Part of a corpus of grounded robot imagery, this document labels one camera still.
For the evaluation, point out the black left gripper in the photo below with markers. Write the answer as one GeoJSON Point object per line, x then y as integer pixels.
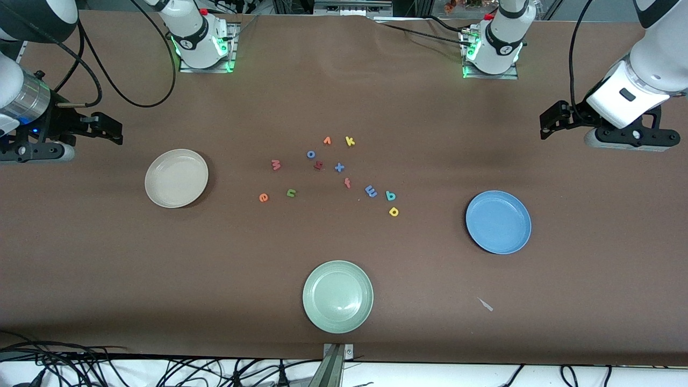
{"type": "Point", "coordinates": [576, 117]}

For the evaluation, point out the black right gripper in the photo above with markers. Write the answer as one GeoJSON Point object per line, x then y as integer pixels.
{"type": "Point", "coordinates": [58, 123]}

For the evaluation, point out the pink foam letter m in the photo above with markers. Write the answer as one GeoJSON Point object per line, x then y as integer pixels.
{"type": "Point", "coordinates": [276, 164]}

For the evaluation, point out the teal foam letter b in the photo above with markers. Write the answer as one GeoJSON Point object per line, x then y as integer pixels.
{"type": "Point", "coordinates": [391, 196]}

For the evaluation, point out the blue foam letter m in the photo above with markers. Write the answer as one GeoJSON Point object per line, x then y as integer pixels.
{"type": "Point", "coordinates": [371, 191]}

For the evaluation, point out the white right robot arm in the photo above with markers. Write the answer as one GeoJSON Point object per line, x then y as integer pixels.
{"type": "Point", "coordinates": [193, 37]}

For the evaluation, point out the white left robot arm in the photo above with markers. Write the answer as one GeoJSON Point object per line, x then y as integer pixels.
{"type": "Point", "coordinates": [500, 37]}

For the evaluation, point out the beige brown plate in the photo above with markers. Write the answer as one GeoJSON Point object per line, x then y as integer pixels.
{"type": "Point", "coordinates": [176, 178]}

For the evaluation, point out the blue plastic plate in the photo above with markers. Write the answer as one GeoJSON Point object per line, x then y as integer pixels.
{"type": "Point", "coordinates": [498, 222]}

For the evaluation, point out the brown table cover sheet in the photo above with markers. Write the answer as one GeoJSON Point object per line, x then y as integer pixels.
{"type": "Point", "coordinates": [107, 269]}

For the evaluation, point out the small orange plastic item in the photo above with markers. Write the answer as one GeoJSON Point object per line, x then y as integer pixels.
{"type": "Point", "coordinates": [457, 5]}

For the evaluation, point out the small white tape scrap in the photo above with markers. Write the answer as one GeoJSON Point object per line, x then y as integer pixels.
{"type": "Point", "coordinates": [485, 304]}

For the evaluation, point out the pale green plate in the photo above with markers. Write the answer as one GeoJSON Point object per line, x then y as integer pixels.
{"type": "Point", "coordinates": [337, 296]}

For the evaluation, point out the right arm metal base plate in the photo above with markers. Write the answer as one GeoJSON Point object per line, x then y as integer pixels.
{"type": "Point", "coordinates": [233, 51]}

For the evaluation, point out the grey metal frame box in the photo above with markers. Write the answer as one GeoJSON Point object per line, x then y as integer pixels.
{"type": "Point", "coordinates": [349, 8]}

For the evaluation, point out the metal table clamp bracket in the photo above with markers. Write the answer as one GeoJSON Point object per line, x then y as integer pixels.
{"type": "Point", "coordinates": [337, 365]}

